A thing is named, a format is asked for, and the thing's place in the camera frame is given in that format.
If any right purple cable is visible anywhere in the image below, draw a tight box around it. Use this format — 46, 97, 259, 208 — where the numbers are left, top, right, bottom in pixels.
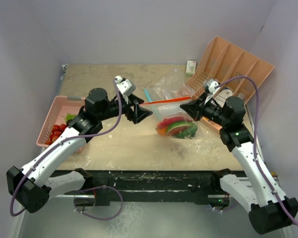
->
217, 76, 298, 228

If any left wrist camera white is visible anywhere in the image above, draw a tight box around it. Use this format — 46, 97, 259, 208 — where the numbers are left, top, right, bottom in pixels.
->
114, 76, 136, 96

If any orange desk organizer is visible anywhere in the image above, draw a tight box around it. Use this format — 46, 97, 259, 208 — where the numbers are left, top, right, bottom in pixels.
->
185, 36, 275, 131

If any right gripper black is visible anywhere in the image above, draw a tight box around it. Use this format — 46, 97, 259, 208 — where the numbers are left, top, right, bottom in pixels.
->
180, 92, 229, 127

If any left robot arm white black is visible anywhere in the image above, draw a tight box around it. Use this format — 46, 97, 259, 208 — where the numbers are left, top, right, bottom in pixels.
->
6, 88, 152, 217

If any zip bag with fake fruit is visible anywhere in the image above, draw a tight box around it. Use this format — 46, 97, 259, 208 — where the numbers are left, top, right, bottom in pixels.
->
144, 69, 195, 121

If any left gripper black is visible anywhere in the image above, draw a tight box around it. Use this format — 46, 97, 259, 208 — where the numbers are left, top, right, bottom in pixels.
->
97, 93, 152, 123

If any small white green box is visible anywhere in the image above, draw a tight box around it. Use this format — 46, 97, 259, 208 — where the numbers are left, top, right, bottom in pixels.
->
186, 60, 196, 76

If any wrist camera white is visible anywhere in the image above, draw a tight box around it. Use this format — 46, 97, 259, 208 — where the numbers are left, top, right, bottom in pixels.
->
203, 78, 220, 98
114, 76, 136, 96

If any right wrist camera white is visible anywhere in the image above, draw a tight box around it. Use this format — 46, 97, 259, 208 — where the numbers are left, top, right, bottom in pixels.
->
203, 78, 220, 98

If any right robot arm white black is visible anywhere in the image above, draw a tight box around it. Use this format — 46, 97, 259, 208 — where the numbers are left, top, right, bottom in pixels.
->
180, 94, 298, 235

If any purple cable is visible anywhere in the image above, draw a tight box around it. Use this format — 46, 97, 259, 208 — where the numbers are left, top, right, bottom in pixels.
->
217, 76, 298, 228
9, 78, 124, 220

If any zip bag with orange watermelon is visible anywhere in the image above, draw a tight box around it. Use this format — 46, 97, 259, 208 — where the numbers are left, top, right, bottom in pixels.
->
140, 97, 198, 139

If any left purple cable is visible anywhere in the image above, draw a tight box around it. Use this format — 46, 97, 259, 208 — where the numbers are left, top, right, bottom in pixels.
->
9, 78, 124, 220

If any pink plastic basket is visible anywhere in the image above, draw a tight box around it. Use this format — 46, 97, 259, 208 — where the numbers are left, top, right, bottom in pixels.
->
36, 96, 85, 148

